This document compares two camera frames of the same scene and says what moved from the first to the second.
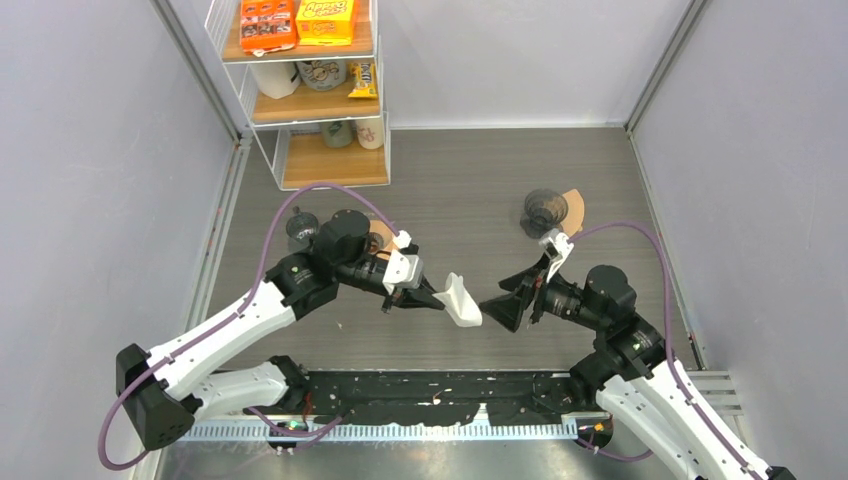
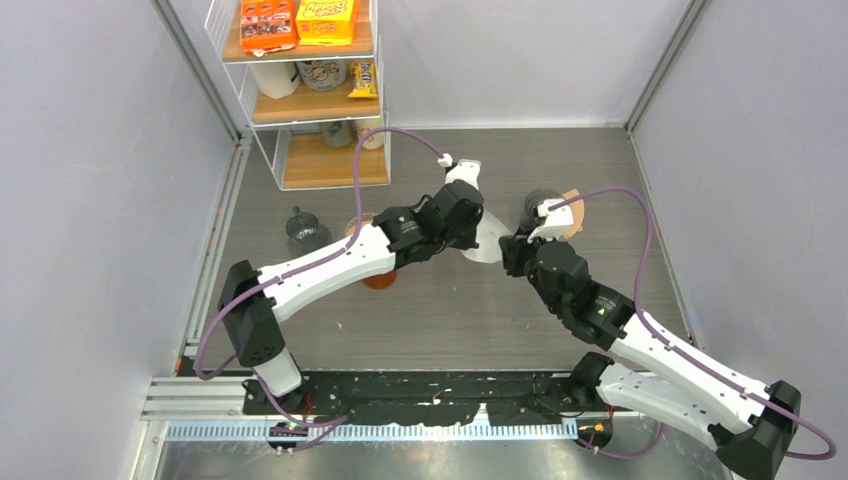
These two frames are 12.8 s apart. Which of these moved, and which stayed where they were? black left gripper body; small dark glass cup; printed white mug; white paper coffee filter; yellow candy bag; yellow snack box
Moved: white paper coffee filter; black left gripper body
Stayed: printed white mug; yellow snack box; yellow candy bag; small dark glass cup
